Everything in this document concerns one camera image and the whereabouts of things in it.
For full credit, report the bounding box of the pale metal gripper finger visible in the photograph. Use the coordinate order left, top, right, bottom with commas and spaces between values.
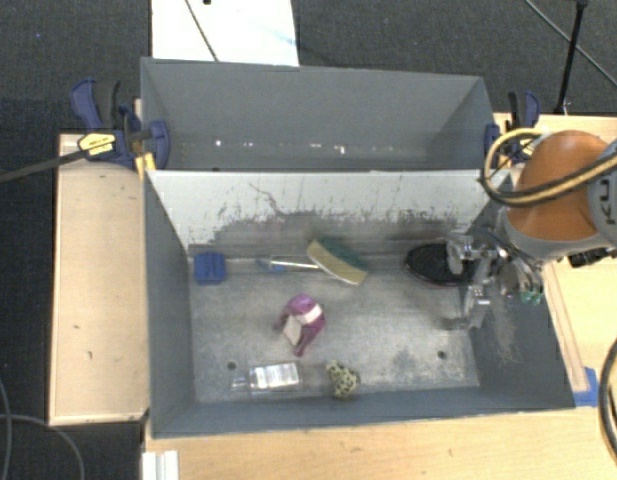
459, 287, 479, 329
470, 289, 492, 331

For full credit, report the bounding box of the black round dish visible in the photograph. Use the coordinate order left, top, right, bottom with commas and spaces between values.
404, 241, 477, 288

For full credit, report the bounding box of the yellow and green sponge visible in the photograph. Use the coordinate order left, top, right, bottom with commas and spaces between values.
306, 236, 370, 287

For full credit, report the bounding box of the yellow spotted toy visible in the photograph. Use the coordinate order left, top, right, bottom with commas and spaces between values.
324, 359, 362, 401

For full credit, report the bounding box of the purple toy with white label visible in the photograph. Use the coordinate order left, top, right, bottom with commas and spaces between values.
272, 293, 327, 358

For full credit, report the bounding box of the clear tube with blue end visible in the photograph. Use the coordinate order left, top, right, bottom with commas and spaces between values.
255, 256, 320, 273

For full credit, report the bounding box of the clear plastic bottle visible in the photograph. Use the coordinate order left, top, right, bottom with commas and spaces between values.
230, 361, 310, 395

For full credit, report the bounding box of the grey metal bin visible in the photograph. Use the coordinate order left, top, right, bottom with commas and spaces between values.
139, 56, 577, 439

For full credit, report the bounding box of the small blue block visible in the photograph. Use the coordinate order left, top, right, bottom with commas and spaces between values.
193, 251, 227, 285

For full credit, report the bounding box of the pale wood board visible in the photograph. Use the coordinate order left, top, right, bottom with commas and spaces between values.
47, 130, 152, 427

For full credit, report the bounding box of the black cylinder on white bracket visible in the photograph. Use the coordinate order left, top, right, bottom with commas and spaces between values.
566, 245, 617, 270

